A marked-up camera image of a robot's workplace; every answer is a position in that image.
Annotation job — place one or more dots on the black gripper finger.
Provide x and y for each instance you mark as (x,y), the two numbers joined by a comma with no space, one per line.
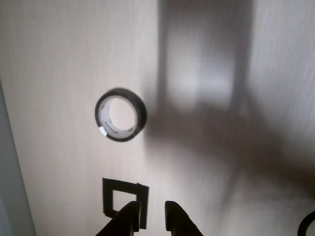
(124,221)
(178,220)

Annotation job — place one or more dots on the black tape roll white core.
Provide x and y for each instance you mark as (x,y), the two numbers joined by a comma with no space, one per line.
(141,110)

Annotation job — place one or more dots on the black tape square outline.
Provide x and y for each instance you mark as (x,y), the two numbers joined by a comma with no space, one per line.
(107,196)

